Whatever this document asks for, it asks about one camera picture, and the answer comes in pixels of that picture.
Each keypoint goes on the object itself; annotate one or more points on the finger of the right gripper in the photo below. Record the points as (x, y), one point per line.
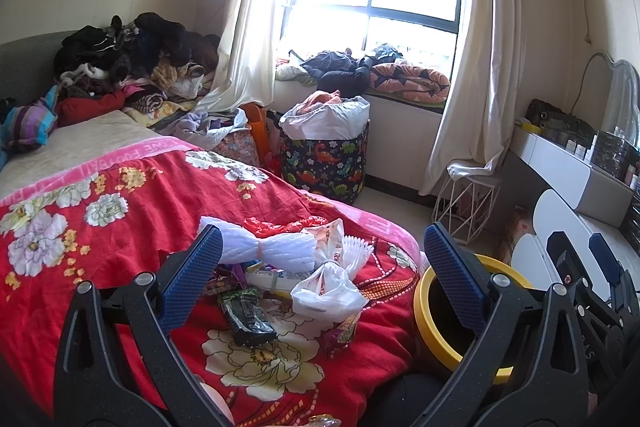
(561, 251)
(610, 267)

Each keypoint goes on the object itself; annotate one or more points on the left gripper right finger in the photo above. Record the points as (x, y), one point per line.
(526, 365)

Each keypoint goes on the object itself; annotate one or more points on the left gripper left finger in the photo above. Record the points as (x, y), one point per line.
(94, 384)

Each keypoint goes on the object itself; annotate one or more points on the dark green snack wrapper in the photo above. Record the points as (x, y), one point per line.
(247, 322)

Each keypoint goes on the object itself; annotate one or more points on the purple candy wrapper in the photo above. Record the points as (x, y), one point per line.
(225, 278)

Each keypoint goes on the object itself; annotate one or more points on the yellow white snack bag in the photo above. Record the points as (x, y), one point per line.
(272, 279)

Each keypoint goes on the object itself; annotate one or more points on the white orange plastic bag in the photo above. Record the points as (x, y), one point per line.
(327, 295)

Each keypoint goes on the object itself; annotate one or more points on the red plastic bag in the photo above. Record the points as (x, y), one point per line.
(264, 229)

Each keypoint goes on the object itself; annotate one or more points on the large white foam net bundle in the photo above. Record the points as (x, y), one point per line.
(292, 252)

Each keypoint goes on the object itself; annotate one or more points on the red snack wrapper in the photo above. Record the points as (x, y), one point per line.
(341, 335)

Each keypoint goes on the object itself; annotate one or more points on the small white foam net bundle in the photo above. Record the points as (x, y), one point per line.
(355, 254)

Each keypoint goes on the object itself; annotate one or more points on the left hand with painted nails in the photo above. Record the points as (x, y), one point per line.
(316, 421)

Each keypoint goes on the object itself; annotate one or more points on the cardboard box on floor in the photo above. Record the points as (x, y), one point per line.
(519, 224)

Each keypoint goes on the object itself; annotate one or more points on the white vanity desk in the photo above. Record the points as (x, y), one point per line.
(586, 189)

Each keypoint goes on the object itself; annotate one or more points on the black bin with yellow rim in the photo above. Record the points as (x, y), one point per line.
(441, 332)

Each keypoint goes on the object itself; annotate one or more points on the black cosmetics organizer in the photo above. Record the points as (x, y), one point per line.
(613, 155)

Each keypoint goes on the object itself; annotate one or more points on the dark camouflage bag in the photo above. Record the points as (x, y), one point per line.
(557, 126)

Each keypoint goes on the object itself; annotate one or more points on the vanity mirror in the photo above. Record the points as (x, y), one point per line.
(608, 97)

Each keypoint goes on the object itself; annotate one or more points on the right cream curtain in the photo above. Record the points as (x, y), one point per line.
(478, 119)

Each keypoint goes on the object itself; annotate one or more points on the cream curtain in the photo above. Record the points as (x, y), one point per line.
(478, 119)
(245, 70)

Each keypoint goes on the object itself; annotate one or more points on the red floral bed blanket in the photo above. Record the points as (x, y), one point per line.
(129, 216)

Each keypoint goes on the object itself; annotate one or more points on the orange patterned folded blanket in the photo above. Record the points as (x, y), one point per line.
(411, 83)

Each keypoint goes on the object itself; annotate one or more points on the dinosaur print laundry basket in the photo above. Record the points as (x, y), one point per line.
(332, 168)

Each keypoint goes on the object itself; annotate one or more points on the striped colourful pillow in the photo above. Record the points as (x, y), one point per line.
(28, 127)

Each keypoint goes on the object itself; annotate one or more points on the white bag in basket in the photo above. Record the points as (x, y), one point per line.
(326, 116)

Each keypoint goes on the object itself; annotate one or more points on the floral patterned fabric bag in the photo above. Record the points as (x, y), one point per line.
(239, 146)

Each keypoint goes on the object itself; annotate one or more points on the dark jacket on windowsill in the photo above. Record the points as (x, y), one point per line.
(336, 71)

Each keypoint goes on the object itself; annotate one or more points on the orange bag on floor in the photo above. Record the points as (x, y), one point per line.
(256, 117)

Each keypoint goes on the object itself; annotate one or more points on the pile of clothes on bed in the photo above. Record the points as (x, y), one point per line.
(150, 69)

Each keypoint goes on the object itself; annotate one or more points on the left cream curtain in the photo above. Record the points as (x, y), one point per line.
(245, 70)

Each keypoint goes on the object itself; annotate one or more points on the white wire frame stool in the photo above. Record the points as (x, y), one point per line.
(465, 200)

